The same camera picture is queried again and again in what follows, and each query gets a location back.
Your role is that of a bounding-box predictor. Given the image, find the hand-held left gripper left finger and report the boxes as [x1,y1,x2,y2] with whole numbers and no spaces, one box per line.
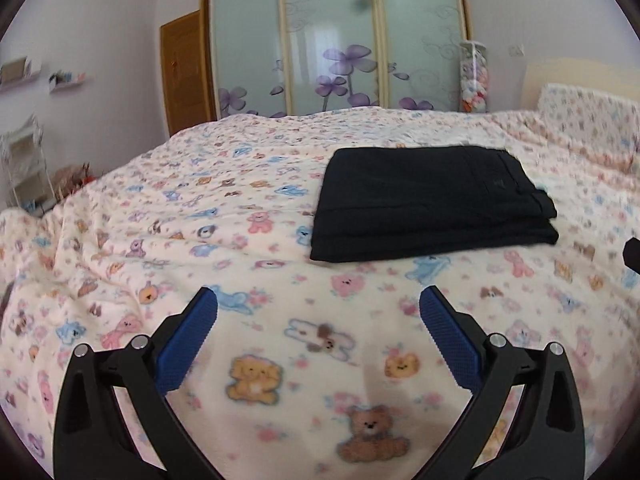
[52,286,222,480]

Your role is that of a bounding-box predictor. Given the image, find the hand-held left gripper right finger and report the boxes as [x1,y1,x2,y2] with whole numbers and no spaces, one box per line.
[415,286,586,480]

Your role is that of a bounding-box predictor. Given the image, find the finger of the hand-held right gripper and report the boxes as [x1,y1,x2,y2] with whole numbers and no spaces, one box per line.
[622,236,640,275]

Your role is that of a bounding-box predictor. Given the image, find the black pants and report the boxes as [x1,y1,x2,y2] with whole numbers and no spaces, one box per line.
[310,146,560,263]

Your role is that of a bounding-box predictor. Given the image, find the bear print fleece blanket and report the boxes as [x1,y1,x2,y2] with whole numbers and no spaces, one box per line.
[0,107,640,480]

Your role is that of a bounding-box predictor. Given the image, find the bear print pillow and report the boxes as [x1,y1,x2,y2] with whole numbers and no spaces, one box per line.
[536,82,640,163]

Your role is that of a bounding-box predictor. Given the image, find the cream headboard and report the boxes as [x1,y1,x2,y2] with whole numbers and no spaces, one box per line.
[520,57,640,111]

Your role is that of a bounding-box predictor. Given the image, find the dried flower bunch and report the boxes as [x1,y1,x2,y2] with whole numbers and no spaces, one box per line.
[52,162,103,196]

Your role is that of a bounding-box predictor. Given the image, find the white metal rack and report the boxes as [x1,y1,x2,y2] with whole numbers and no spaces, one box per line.
[0,115,56,208]

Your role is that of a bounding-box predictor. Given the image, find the clear tube of plush toys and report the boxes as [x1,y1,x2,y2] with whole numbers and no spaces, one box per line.
[459,40,492,113]

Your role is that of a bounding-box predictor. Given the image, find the brown wooden door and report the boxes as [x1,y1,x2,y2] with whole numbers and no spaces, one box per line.
[159,10,217,138]

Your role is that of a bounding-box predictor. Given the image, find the wardrobe with flowered glass doors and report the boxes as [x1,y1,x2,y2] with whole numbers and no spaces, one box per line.
[200,0,473,121]

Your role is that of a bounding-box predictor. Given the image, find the small white wall shelf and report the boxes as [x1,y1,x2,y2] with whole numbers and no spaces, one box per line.
[48,70,93,93]

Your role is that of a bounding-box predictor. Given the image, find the white wall shelf with frame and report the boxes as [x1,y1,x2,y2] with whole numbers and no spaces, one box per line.
[0,57,43,91]

